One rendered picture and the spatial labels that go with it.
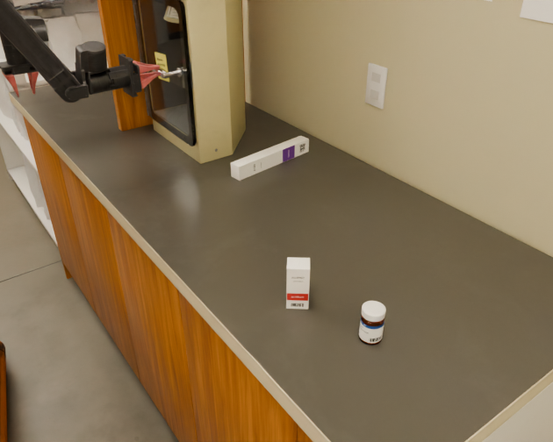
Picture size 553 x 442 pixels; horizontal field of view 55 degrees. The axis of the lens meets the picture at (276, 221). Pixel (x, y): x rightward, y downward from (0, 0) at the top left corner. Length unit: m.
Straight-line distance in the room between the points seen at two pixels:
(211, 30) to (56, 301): 1.62
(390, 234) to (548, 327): 0.39
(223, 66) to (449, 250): 0.77
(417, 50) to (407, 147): 0.26
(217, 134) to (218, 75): 0.17
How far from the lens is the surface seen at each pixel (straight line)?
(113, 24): 1.78
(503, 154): 1.34
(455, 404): 0.93
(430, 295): 1.11
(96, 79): 1.47
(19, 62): 1.78
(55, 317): 2.61
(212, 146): 1.58
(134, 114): 1.86
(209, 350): 1.23
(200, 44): 1.48
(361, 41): 1.57
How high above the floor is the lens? 1.63
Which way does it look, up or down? 32 degrees down
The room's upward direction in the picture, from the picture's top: straight up
